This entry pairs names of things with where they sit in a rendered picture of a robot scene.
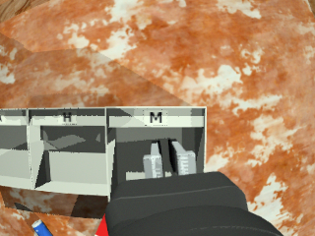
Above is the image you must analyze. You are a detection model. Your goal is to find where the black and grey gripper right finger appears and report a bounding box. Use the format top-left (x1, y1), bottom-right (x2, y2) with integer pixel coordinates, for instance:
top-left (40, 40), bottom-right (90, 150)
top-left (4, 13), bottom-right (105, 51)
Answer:
top-left (168, 139), bottom-right (196, 176)

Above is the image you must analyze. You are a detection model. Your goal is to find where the blue aa battery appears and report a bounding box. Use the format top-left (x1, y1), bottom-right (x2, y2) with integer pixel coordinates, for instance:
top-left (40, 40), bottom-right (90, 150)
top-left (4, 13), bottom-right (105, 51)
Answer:
top-left (31, 219), bottom-right (52, 236)

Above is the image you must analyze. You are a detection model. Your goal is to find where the white two-compartment tray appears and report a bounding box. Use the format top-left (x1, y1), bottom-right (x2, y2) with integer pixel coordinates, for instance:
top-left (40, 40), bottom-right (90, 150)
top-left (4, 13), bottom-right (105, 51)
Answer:
top-left (0, 106), bottom-right (207, 202)

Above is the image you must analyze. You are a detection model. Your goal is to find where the red and white eraser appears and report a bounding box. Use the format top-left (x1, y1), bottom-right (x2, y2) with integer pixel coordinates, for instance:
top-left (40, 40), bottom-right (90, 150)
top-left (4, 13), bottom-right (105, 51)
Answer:
top-left (95, 216), bottom-right (108, 236)

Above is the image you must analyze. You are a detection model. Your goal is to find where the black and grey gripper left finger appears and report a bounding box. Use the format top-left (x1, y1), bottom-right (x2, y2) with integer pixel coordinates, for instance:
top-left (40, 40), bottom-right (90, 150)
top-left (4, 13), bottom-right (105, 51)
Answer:
top-left (144, 141), bottom-right (163, 179)

